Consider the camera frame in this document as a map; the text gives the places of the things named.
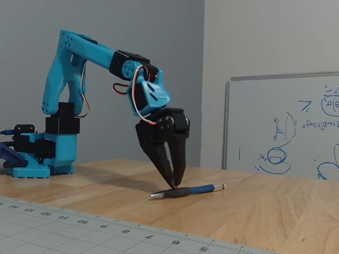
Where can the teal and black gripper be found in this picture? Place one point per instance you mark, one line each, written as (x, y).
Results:
(156, 132)

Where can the grey gridded cutting mat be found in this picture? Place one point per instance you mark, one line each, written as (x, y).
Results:
(66, 232)

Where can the blue and black pen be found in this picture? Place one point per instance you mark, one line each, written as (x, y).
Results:
(196, 190)

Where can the dark blue table clamp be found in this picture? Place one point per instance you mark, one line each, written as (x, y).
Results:
(12, 156)

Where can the whiteboard with blue drawings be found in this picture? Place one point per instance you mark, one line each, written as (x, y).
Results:
(291, 119)

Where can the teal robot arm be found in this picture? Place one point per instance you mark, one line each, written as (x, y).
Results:
(63, 79)

